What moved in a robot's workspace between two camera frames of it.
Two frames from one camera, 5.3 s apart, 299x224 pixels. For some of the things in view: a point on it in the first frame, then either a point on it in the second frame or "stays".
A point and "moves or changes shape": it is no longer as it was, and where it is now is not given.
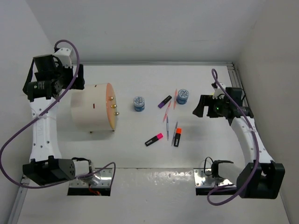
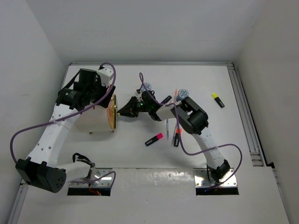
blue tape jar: x=139 y=103 moves or changes shape
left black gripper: x=79 y=81 to x=103 y=103
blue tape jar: x=182 y=96 stays
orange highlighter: x=177 y=138 stays
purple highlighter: x=165 y=101 stays
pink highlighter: x=159 y=136 stays
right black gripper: x=206 y=100 to x=130 y=109
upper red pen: x=175 y=98 stays
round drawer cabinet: x=94 y=108 stays
